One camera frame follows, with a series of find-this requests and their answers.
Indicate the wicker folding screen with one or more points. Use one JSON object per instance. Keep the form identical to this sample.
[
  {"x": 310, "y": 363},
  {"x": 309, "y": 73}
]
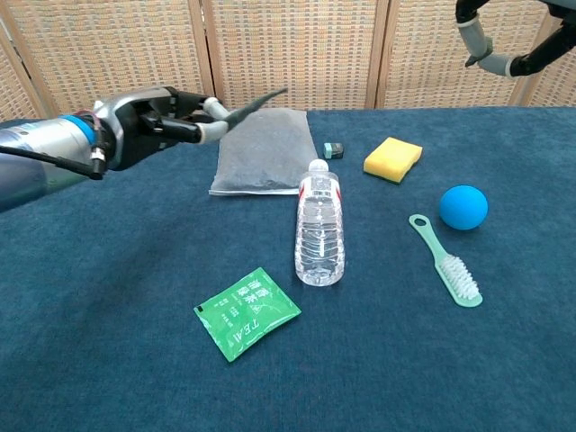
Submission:
[{"x": 337, "y": 45}]

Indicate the blue ball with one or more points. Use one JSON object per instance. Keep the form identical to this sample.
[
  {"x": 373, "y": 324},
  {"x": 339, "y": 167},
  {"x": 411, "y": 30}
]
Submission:
[{"x": 463, "y": 207}]

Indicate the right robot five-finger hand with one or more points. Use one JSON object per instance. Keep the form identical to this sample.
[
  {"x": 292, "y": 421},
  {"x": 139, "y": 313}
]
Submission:
[{"x": 549, "y": 49}]

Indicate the yellow sponge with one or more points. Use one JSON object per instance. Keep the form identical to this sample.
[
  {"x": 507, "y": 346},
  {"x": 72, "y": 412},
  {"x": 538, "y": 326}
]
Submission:
[{"x": 391, "y": 158}]

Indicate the green tea packet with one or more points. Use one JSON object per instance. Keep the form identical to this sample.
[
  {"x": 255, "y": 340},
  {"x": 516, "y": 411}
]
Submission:
[{"x": 245, "y": 315}]

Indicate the grey zip plastic bag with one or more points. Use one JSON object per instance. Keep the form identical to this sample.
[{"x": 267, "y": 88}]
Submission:
[{"x": 270, "y": 153}]

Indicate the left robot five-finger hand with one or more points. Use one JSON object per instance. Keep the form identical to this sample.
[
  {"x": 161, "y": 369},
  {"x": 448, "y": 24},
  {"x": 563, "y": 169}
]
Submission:
[{"x": 144, "y": 121}]

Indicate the mint green brush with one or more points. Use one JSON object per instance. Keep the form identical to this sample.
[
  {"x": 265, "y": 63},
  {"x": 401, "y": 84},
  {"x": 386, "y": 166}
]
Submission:
[{"x": 450, "y": 265}]

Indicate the small teal black box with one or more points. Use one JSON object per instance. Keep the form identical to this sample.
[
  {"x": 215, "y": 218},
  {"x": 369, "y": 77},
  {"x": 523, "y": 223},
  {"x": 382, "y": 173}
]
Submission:
[{"x": 335, "y": 150}]

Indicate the clear plastic water bottle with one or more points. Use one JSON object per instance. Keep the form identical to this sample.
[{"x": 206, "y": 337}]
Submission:
[{"x": 319, "y": 225}]

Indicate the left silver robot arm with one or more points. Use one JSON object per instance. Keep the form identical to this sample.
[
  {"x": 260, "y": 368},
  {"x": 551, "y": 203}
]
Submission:
[{"x": 27, "y": 180}]

